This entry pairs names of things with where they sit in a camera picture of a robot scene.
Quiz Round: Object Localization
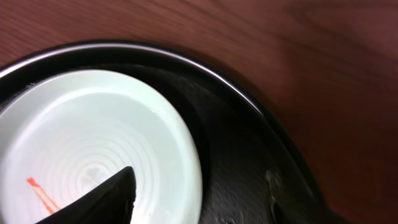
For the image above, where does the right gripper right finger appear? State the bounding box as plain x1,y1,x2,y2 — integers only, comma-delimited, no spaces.
272,202,294,224

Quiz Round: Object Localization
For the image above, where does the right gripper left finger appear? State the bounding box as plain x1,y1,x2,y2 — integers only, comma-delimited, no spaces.
37,166,136,224

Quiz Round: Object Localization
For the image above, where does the light blue plate top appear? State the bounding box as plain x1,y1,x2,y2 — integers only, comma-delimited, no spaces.
1,70,202,224

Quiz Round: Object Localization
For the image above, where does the black round tray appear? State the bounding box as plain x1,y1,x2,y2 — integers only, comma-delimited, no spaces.
1,40,344,223

